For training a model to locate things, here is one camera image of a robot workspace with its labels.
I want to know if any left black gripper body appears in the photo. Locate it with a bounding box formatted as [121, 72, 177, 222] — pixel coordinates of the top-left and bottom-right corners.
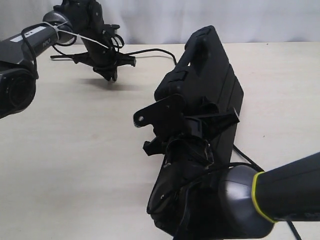
[71, 50, 136, 70]

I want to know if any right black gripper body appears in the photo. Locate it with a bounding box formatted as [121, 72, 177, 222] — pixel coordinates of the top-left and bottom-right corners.
[142, 117, 213, 170]

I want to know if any black plastic carrying case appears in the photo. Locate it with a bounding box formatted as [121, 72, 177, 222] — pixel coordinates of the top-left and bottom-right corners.
[154, 25, 245, 166]

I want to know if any black braided rope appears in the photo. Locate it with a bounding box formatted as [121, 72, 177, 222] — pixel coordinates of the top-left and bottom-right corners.
[49, 48, 302, 240]

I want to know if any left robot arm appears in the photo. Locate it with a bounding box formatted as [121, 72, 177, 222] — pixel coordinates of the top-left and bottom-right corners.
[0, 0, 136, 118]

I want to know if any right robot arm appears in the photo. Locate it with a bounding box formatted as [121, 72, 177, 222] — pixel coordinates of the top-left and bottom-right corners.
[134, 94, 320, 240]

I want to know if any white backdrop curtain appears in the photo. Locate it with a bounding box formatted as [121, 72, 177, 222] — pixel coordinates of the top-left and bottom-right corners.
[0, 0, 320, 47]

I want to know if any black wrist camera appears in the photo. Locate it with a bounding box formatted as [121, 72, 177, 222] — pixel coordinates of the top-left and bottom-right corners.
[133, 94, 186, 128]

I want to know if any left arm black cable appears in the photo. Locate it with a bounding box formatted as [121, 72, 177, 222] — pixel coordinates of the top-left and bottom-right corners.
[21, 24, 125, 81]

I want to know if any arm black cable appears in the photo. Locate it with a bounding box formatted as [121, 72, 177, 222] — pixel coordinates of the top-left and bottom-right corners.
[159, 161, 266, 240]
[21, 24, 125, 81]

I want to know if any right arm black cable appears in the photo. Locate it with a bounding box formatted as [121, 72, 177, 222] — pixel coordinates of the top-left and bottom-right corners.
[159, 161, 266, 240]

